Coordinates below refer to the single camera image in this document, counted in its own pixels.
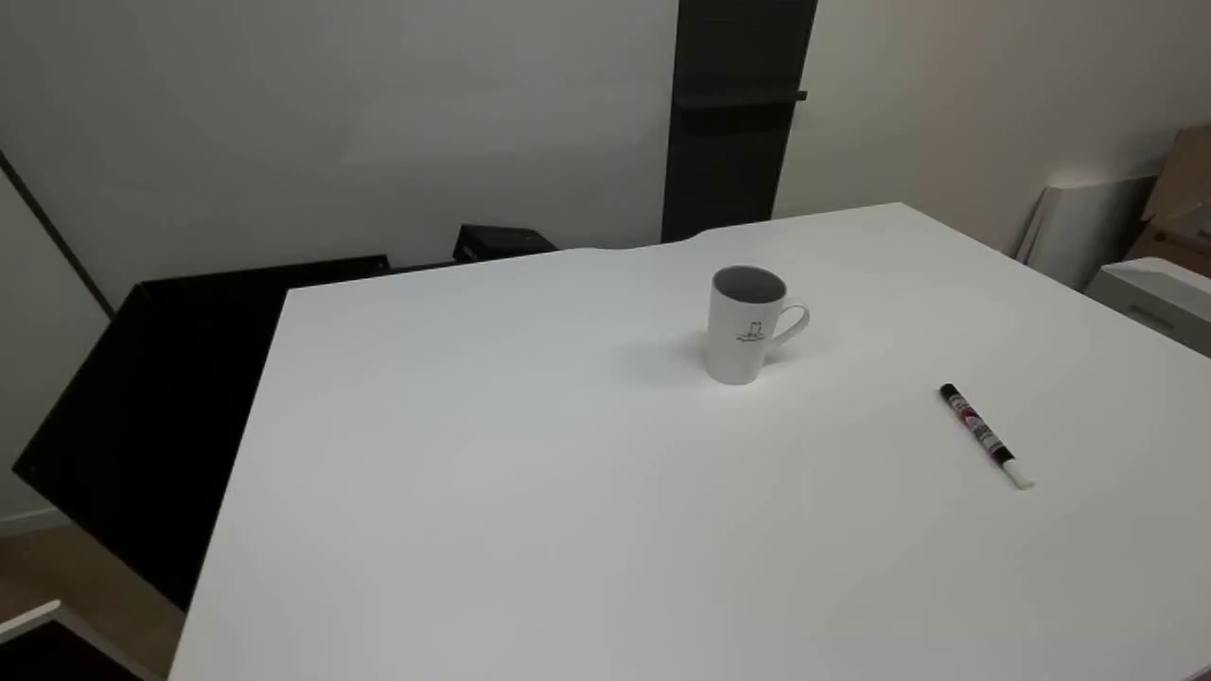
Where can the black white marker pen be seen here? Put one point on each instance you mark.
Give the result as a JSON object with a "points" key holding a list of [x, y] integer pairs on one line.
{"points": [[985, 435]]}

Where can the white ceramic mug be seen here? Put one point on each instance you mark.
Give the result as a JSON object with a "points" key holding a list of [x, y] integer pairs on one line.
{"points": [[750, 314]]}

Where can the small black box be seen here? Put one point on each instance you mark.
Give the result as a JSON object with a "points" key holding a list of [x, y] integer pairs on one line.
{"points": [[490, 243]]}

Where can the black side table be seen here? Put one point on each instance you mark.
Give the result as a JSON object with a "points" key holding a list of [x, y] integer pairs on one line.
{"points": [[142, 443]]}

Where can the white box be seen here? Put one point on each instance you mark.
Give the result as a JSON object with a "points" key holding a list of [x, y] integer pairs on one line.
{"points": [[1162, 298]]}

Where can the cardboard box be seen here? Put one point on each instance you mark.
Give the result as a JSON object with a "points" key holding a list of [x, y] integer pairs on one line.
{"points": [[1178, 211]]}

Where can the black door frame pillar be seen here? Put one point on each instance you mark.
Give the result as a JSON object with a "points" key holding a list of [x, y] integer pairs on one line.
{"points": [[736, 89]]}

